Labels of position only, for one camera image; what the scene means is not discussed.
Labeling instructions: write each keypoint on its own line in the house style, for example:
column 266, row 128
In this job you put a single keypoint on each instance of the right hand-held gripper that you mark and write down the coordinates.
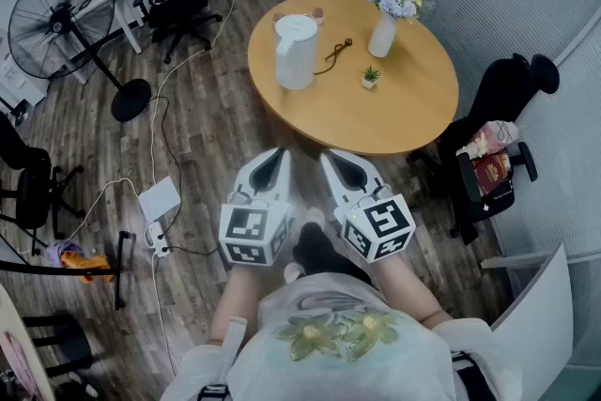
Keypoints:
column 380, row 225

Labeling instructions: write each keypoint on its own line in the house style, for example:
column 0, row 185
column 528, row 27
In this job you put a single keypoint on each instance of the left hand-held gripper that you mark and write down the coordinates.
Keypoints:
column 251, row 227

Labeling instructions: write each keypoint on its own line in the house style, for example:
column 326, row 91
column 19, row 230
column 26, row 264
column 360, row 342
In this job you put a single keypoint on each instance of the white electric kettle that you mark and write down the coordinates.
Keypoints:
column 295, row 54

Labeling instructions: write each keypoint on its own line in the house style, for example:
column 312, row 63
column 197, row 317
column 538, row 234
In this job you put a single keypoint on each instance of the person's right forearm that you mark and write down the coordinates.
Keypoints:
column 413, row 291

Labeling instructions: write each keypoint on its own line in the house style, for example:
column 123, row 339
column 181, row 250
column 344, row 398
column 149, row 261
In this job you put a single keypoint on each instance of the person's left forearm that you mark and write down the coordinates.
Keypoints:
column 235, row 300

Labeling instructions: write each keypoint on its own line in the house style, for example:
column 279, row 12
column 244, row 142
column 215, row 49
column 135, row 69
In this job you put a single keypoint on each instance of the person's white shoe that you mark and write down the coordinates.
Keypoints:
column 315, row 217
column 293, row 272

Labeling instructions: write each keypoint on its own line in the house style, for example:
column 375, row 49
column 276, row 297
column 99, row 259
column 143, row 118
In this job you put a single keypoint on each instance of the person's black trousers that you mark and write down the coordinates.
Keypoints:
column 319, row 251

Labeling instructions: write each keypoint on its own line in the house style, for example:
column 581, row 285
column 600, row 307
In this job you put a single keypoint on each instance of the small potted green plant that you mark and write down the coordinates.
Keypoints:
column 370, row 77

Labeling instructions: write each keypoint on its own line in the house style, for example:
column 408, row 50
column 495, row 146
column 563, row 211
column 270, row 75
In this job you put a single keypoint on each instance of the flat white box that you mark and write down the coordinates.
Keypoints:
column 159, row 199

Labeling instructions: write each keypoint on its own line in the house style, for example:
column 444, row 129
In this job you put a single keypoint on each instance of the white power strip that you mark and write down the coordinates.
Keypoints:
column 158, row 239

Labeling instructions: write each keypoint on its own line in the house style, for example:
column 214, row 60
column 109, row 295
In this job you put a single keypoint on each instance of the white ceramic vase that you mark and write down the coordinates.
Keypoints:
column 382, row 37

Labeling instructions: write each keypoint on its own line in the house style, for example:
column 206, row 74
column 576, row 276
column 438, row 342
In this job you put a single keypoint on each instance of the red box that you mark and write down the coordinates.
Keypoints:
column 490, row 171

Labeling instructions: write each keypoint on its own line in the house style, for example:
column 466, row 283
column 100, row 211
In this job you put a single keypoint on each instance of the pink plastic bag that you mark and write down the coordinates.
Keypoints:
column 493, row 136

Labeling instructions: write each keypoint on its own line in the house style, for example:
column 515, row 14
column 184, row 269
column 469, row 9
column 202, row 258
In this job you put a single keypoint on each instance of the black chair with bags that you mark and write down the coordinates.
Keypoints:
column 497, row 98

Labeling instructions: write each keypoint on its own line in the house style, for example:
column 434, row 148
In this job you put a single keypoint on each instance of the person's white floral shirt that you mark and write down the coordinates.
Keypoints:
column 328, row 352

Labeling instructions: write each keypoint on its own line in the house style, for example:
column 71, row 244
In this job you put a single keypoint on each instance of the orange cloth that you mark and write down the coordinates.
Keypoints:
column 87, row 265

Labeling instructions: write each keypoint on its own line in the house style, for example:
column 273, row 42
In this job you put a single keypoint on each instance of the white desk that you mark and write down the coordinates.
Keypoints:
column 126, row 9

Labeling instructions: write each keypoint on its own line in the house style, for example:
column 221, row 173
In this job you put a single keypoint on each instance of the purple cloth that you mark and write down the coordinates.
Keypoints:
column 58, row 251

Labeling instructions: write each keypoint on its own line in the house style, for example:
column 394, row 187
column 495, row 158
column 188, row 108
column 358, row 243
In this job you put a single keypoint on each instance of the white curved board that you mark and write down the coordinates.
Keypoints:
column 540, row 319

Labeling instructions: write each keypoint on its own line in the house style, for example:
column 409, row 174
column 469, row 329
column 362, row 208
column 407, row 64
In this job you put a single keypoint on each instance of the black standing floor fan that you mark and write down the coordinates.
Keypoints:
column 61, row 21

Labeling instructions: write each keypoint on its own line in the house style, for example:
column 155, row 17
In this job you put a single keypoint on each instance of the black stool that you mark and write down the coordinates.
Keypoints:
column 66, row 343

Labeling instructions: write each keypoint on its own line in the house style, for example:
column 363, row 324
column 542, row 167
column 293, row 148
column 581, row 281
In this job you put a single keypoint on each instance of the white cabinet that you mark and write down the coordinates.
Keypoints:
column 16, row 80

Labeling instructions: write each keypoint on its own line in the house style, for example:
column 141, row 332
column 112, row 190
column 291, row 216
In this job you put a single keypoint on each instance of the black metal frame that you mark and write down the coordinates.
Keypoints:
column 119, row 267

